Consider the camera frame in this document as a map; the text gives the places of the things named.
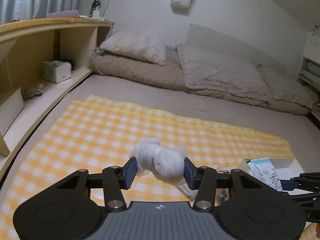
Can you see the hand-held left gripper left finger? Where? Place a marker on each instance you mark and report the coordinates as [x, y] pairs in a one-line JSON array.
[[130, 173]]

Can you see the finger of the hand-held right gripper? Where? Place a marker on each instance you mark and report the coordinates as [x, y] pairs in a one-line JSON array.
[[287, 185]]

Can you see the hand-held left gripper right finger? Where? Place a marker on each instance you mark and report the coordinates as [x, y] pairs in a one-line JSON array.
[[190, 177]]

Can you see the white cardboard box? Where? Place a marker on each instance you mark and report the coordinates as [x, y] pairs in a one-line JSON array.
[[283, 163]]

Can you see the white printed packet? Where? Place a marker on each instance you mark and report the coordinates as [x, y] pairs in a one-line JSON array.
[[267, 175]]

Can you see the white cloth bundle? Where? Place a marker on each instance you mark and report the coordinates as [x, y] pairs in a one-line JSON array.
[[162, 162]]

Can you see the yellow checked mat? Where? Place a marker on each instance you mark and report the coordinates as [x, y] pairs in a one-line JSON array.
[[100, 130]]

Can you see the dark patterned cloth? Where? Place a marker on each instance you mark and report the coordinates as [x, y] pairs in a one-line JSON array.
[[317, 103]]

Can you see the beige futon mattress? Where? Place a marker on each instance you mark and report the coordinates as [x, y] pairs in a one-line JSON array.
[[130, 72]]

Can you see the beige quilted blanket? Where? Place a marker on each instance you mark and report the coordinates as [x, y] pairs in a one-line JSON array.
[[220, 75]]

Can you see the folded grey blanket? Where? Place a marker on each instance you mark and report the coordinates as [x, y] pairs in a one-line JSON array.
[[310, 77]]

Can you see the white bedding shelf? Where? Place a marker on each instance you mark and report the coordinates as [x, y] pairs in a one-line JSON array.
[[301, 67]]

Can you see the folded grey pillow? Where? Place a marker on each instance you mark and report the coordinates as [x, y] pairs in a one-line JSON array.
[[313, 68]]

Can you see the white tissue box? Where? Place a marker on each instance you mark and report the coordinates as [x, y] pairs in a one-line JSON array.
[[58, 72]]

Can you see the patterned crumpled cloth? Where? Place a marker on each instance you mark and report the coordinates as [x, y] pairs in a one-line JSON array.
[[33, 91]]

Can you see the fuzzy beige pillow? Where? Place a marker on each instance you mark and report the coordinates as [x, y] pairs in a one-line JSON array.
[[135, 45]]

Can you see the white flat box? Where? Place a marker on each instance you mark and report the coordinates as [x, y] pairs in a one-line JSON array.
[[11, 110]]

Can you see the wooden shelf unit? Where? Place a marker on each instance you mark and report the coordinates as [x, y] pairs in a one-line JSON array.
[[50, 25]]

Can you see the green glass bottle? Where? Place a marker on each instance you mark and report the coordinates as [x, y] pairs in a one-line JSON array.
[[95, 6]]

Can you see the flat purple box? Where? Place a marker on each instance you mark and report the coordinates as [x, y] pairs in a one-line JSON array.
[[62, 13]]

